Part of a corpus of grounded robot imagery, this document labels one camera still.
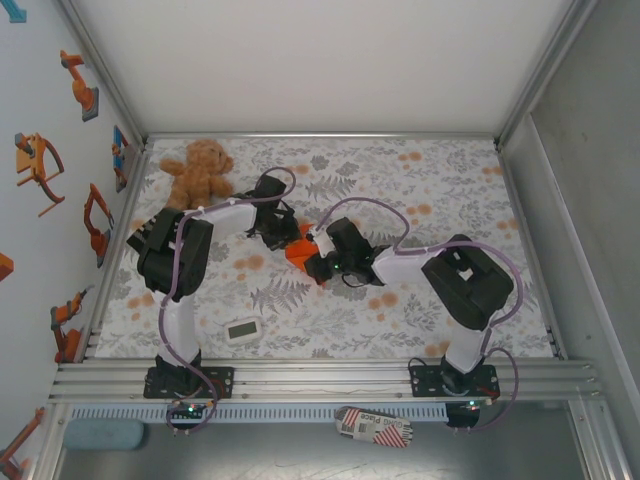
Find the blue grey sponge pad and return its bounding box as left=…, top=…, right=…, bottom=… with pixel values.
left=63, top=418, right=147, bottom=451

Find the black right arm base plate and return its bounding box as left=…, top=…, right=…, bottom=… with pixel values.
left=408, top=364, right=500, bottom=399

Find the aluminium frame post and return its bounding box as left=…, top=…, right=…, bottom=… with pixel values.
left=53, top=0, right=151, bottom=147
left=493, top=0, right=600, bottom=151

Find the red striped printed package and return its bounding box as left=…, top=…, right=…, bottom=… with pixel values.
left=333, top=405, right=415, bottom=449

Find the white slotted cable duct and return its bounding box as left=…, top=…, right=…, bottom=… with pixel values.
left=69, top=404, right=449, bottom=422

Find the wide slotted aluminium rail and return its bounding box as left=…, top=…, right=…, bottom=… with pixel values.
left=48, top=357, right=609, bottom=402

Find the blue orange wall sticker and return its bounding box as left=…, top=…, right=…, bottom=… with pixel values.
left=110, top=124, right=144, bottom=194

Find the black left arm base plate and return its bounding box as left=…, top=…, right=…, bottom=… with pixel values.
left=143, top=365, right=236, bottom=400

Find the small circuit board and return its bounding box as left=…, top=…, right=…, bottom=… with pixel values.
left=166, top=399, right=209, bottom=427
left=446, top=398, right=494, bottom=430

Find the floral printed table mat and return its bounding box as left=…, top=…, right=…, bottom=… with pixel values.
left=93, top=137, right=555, bottom=360

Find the orange chair shaped wall sticker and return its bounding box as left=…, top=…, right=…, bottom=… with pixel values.
left=13, top=131, right=67, bottom=218

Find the aluminium frame bar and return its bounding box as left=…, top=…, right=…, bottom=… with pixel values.
left=144, top=131, right=501, bottom=142
left=497, top=141, right=570, bottom=360
left=82, top=141, right=154, bottom=360

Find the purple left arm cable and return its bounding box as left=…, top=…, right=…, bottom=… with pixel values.
left=157, top=167, right=298, bottom=437

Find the brown teddy bear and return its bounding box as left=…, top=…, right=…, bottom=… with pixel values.
left=158, top=139, right=235, bottom=214

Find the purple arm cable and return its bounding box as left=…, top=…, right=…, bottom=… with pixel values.
left=157, top=167, right=298, bottom=437
left=312, top=197, right=525, bottom=434

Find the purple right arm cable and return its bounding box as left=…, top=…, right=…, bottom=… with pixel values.
left=312, top=197, right=525, bottom=434

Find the white digital timer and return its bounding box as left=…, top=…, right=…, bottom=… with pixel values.
left=222, top=316, right=263, bottom=346

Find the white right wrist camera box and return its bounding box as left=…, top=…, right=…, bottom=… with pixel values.
left=310, top=225, right=335, bottom=252

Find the orange paper sheet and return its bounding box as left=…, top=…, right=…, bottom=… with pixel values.
left=283, top=223, right=331, bottom=287

